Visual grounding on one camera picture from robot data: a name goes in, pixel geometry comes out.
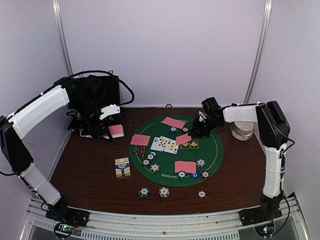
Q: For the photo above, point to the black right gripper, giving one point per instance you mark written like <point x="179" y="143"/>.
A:
<point x="196" y="130"/>

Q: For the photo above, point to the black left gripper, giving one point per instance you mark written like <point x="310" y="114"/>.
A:
<point x="95" y="133"/>

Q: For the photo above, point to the pink playing card deck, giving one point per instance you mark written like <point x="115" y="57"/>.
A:
<point x="116" y="131"/>

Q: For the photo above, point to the face-down card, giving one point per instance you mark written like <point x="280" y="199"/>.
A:
<point x="182" y="139"/>

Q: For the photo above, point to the dealt card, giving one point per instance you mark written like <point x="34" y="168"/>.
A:
<point x="140" y="140"/>
<point x="174" y="123"/>

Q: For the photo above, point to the face-up spades card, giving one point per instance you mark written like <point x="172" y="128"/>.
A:
<point x="162" y="143"/>
<point x="154" y="145"/>

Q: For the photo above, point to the red triangular dealer marker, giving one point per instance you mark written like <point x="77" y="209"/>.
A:
<point x="140" y="152"/>

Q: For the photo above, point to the blue round button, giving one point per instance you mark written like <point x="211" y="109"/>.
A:
<point x="194" y="175"/>

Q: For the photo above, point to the brown chip stack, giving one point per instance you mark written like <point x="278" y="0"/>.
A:
<point x="201" y="194"/>

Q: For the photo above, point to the dark blue chip stack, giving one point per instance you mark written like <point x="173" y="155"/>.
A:
<point x="144" y="192"/>

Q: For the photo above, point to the blue white chip stack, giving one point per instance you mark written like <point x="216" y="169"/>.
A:
<point x="164" y="192"/>

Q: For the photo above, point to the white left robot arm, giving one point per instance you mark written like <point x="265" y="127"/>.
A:
<point x="16" y="126"/>

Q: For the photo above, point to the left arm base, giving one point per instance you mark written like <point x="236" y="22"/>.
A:
<point x="66" y="225"/>

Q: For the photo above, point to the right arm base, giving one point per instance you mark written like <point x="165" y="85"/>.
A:
<point x="264" y="225"/>

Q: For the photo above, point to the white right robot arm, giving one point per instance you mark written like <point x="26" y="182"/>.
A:
<point x="273" y="129"/>

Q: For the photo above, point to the black poker case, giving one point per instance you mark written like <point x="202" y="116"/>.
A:
<point x="88" y="95"/>

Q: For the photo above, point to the upper white bowl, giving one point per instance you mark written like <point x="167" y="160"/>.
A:
<point x="243" y="128"/>

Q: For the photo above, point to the round green poker mat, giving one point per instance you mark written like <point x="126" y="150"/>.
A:
<point x="210" y="149"/>

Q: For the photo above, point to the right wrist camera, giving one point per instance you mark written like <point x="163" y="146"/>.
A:
<point x="211" y="106"/>

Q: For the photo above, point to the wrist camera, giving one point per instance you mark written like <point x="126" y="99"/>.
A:
<point x="109" y="110"/>
<point x="211" y="106"/>

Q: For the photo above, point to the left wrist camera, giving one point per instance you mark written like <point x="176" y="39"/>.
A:
<point x="109" y="110"/>

